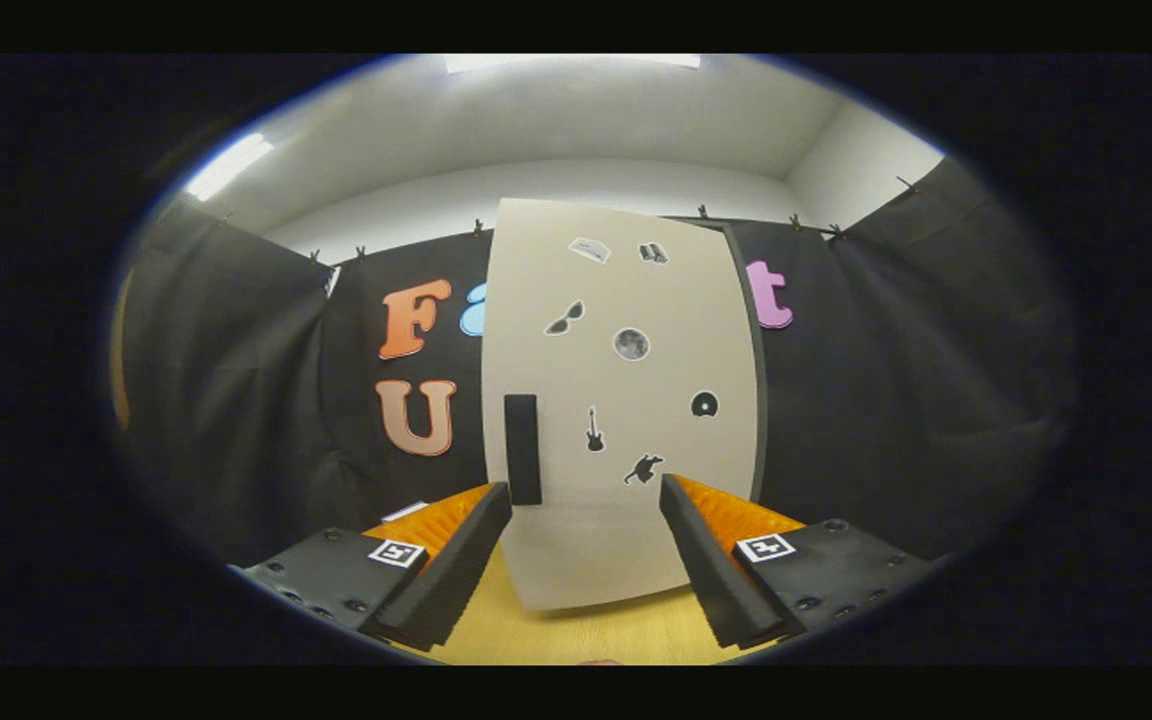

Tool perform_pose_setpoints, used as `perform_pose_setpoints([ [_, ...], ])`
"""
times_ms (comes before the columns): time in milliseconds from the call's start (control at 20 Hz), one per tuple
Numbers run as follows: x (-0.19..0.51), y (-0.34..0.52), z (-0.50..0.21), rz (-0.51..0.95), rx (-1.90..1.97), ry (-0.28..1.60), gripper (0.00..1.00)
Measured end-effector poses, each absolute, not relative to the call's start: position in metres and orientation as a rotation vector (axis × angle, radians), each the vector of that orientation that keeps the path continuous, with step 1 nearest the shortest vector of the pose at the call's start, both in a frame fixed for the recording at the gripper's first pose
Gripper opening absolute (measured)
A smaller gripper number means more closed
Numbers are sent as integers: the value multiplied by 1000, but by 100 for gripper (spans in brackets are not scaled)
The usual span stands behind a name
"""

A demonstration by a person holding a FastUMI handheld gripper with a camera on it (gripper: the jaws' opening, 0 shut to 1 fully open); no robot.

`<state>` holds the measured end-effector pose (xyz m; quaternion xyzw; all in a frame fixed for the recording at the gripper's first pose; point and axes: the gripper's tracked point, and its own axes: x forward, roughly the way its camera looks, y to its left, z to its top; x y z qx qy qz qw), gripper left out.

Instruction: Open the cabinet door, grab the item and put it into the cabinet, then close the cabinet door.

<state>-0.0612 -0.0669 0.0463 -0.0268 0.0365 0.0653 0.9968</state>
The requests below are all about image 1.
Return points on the grey cabinet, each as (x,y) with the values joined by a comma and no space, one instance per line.
(762,420)

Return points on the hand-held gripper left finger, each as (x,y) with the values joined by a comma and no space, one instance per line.
(458,570)

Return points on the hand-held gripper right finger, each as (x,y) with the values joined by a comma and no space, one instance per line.
(704,560)

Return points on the white cabinet door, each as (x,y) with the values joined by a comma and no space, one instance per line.
(656,290)

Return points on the black backdrop cloth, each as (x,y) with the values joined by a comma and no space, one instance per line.
(236,400)

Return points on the long ceiling light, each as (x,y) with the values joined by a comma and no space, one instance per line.
(229,166)

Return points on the wide ceiling light panel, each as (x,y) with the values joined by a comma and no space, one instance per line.
(576,62)

